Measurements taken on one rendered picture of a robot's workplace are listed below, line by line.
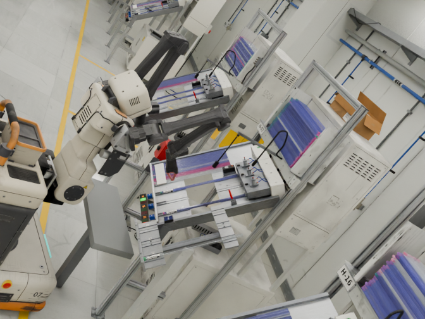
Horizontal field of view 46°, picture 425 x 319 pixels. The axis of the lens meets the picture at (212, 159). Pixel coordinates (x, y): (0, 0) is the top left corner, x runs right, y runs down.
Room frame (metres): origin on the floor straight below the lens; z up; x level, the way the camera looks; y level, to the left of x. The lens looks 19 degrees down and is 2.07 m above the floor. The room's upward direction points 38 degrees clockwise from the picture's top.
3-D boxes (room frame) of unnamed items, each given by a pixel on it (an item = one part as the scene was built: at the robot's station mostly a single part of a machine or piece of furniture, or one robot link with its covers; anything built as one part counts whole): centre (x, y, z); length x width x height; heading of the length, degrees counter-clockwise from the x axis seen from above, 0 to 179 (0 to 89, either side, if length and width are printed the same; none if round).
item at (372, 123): (3.23, -0.54, 1.82); 0.68 x 0.30 x 0.20; 26
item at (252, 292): (3.11, -0.41, 0.31); 0.70 x 0.65 x 0.62; 26
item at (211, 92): (4.32, 0.38, 0.66); 1.01 x 0.73 x 1.31; 116
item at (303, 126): (3.00, -0.32, 1.52); 0.51 x 0.13 x 0.27; 26
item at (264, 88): (4.42, 0.20, 0.95); 1.35 x 0.82 x 1.90; 116
